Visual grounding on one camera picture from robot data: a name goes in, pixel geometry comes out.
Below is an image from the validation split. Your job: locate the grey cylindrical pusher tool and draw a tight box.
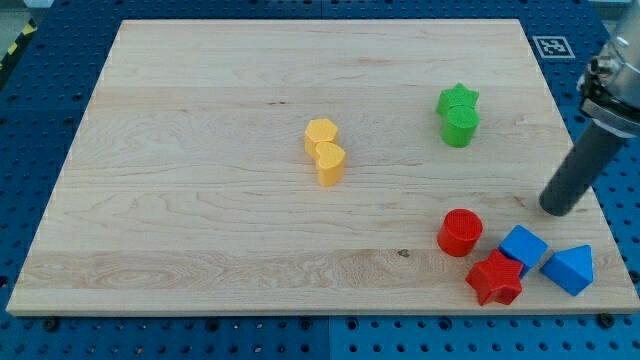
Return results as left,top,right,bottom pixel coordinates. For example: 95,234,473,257
538,120,630,216

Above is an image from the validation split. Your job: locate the white fiducial marker tag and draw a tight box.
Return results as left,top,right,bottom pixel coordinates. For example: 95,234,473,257
533,35,575,59

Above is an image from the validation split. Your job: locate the green star block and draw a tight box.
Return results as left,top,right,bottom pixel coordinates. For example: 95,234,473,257
436,83,480,116

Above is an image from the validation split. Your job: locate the red cylinder block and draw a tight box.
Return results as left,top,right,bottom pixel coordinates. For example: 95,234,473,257
437,208,483,257

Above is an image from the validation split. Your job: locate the yellow heart block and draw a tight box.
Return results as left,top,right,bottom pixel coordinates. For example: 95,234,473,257
315,142,346,187

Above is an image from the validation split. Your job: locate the red star block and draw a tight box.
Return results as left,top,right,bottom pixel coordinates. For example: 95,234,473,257
465,249,524,306

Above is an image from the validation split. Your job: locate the wooden board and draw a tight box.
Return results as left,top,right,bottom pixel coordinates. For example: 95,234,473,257
7,19,639,317

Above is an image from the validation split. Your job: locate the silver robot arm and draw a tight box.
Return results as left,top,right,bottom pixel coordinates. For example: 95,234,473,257
579,0,639,138

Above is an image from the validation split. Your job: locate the blue cube block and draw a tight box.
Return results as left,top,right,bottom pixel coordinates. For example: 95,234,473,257
498,225,548,278

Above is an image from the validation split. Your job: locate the yellow hexagon block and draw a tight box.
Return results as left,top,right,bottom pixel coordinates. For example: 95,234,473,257
304,118,339,160

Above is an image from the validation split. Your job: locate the blue triangle block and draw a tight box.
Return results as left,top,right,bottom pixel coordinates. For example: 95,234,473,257
540,245,594,296

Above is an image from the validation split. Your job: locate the green cylinder block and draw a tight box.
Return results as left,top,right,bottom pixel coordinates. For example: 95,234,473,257
440,106,480,148

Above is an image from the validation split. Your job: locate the yellow black hazard tape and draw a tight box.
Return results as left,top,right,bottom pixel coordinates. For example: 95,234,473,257
1,18,38,76

